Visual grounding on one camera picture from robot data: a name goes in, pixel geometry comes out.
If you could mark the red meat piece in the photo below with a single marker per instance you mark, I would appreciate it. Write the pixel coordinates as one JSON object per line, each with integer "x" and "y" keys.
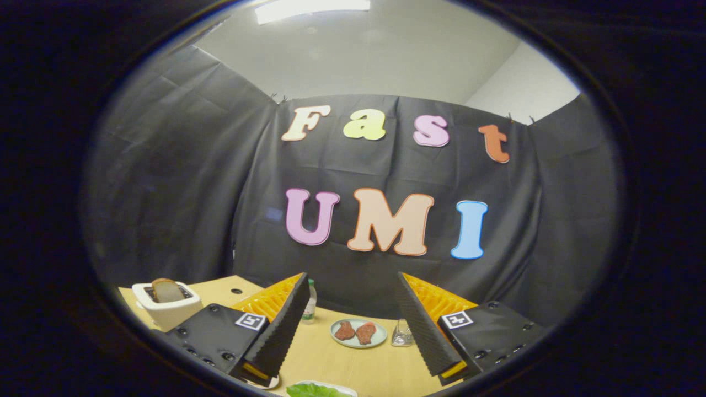
{"x": 345, "y": 331}
{"x": 365, "y": 333}

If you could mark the clear glass container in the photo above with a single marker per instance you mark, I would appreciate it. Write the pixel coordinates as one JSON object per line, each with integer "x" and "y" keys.
{"x": 402, "y": 334}

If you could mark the light green plate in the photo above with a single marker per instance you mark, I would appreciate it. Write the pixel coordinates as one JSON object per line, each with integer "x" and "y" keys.
{"x": 358, "y": 334}

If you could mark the green lettuce leaf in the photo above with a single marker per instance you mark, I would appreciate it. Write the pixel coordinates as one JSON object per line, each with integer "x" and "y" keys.
{"x": 314, "y": 391}

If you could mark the white toaster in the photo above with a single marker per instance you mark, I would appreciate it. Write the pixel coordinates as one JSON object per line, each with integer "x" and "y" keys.
{"x": 168, "y": 310}

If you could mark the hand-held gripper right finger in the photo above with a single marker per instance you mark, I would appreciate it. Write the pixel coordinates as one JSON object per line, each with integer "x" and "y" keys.
{"x": 422, "y": 325}

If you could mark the small clear bottle green label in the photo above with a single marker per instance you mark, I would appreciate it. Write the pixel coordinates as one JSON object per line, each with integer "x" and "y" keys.
{"x": 310, "y": 306}

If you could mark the bread slice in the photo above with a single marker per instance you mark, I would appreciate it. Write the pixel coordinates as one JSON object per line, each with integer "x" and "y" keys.
{"x": 167, "y": 290}

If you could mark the white plate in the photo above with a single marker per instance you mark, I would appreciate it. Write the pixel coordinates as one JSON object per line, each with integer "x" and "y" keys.
{"x": 345, "y": 389}

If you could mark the ceiling light panel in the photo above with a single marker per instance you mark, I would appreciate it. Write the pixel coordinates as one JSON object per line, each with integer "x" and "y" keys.
{"x": 311, "y": 9}

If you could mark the black backdrop cloth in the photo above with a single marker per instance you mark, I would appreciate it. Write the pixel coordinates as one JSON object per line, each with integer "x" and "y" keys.
{"x": 386, "y": 176}

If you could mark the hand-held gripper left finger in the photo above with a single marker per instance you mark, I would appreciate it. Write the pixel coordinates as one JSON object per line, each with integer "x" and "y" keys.
{"x": 284, "y": 325}

